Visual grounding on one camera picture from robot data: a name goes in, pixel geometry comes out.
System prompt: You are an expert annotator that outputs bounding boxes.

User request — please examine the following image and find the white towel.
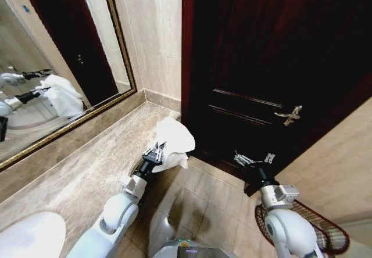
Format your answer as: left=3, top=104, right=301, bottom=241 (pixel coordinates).
left=146, top=116, right=196, bottom=174

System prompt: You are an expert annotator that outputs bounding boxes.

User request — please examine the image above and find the dark red wicker hamper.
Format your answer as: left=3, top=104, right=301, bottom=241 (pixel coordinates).
left=254, top=198, right=351, bottom=255

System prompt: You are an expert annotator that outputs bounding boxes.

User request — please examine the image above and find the dark wooden door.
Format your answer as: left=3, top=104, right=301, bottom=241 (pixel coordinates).
left=181, top=0, right=372, bottom=198

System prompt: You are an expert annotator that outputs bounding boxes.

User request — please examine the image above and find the white sink basin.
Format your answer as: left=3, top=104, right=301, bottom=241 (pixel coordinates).
left=0, top=211, right=67, bottom=258

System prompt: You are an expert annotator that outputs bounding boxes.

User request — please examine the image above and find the silver door handle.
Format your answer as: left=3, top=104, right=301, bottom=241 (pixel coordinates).
left=274, top=105, right=303, bottom=127

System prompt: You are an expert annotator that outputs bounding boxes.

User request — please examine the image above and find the gold framed wall mirror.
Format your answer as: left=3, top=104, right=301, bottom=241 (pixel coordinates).
left=0, top=0, right=138, bottom=172

